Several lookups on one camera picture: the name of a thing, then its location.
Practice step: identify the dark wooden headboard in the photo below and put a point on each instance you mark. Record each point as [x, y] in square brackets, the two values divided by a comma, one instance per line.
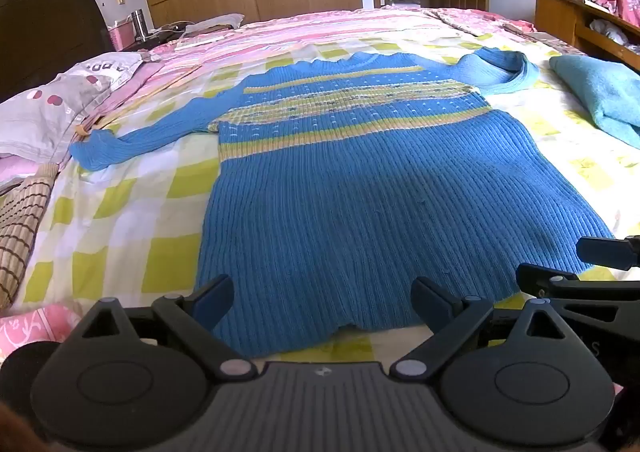
[45, 32]

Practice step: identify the brown patterned cloth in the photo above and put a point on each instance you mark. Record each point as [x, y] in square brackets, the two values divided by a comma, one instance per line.
[535, 34]

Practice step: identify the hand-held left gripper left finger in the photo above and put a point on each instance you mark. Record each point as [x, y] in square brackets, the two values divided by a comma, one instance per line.
[216, 293]

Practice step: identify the blue striped knit sweater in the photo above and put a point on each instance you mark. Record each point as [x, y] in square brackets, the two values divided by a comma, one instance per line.
[350, 182]

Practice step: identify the metal thermos bottle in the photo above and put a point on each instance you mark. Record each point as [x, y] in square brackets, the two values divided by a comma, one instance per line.
[139, 24]

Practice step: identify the wooden desk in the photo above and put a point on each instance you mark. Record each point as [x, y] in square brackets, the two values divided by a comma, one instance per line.
[560, 14]

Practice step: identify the teal fuzzy folded blanket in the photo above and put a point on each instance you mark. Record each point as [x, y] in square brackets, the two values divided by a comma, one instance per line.
[600, 92]

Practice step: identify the green checked bedsheet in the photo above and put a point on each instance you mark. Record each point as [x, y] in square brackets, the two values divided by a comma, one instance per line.
[125, 212]

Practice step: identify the grey cloth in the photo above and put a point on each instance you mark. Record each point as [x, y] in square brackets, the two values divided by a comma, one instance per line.
[215, 24]

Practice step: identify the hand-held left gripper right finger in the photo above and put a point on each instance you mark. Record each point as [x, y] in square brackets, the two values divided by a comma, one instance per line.
[429, 297]

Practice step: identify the brown checked woven mat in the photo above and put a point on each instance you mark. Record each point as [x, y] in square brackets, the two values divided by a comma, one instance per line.
[22, 232]

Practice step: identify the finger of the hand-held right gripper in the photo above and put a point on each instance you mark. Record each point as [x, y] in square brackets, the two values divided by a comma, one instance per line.
[605, 253]
[575, 287]

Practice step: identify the pink floral cloth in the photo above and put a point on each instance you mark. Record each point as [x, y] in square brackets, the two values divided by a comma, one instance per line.
[35, 327]

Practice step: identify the pink striped quilt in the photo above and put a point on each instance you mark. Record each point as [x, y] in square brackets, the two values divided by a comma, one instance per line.
[250, 39]

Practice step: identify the pink storage box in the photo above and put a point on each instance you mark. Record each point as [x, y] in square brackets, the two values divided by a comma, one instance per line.
[122, 37]

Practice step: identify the grey heart print pillow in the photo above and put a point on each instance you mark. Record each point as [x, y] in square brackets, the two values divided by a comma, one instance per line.
[55, 102]

